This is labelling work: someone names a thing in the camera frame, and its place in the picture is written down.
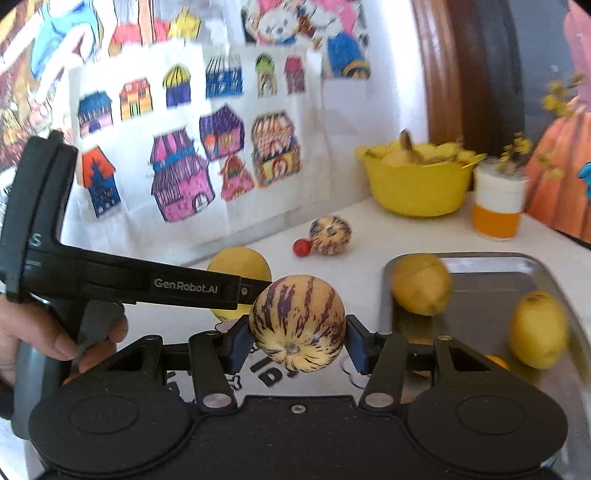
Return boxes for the dark door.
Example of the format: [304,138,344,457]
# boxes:
[462,0,570,155]

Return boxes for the yellow potato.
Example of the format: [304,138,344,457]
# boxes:
[392,254,452,317]

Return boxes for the white printed tablecloth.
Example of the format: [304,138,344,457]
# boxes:
[60,191,591,416]

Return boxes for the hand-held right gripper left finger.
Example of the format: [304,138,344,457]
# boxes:
[76,316,254,414]

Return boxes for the wall poster orange dress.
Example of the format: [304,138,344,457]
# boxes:
[524,0,591,241]

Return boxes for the white and orange cup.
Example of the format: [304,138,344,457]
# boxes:
[472,159,528,241]

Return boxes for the yellow fruit pieces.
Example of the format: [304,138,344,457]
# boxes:
[365,129,481,169]

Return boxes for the striped pepino melon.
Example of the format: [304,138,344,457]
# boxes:
[249,274,346,372]
[309,215,352,256]

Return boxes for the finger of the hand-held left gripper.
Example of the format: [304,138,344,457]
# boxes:
[238,276,274,309]

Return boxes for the coloured houses drawing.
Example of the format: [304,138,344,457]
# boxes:
[69,44,334,237]

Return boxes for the yellow flower sprig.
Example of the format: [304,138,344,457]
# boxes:
[501,71,591,182]

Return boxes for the brown wooden door frame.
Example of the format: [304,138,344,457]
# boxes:
[411,0,491,149]

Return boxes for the yellow lemon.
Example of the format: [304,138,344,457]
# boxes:
[207,247,273,320]

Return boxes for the pink girl drawing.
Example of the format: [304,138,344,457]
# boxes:
[240,0,372,83]

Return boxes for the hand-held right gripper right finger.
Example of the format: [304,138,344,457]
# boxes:
[344,314,523,414]

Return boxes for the large coloured figure drawing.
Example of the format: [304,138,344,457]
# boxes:
[0,0,204,172]

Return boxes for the metal tray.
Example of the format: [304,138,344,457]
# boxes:
[379,252,591,463]

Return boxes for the person's left hand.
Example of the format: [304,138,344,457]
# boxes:
[0,293,129,386]

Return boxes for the yellow plastic bowl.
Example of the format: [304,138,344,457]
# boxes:
[355,144,488,217]

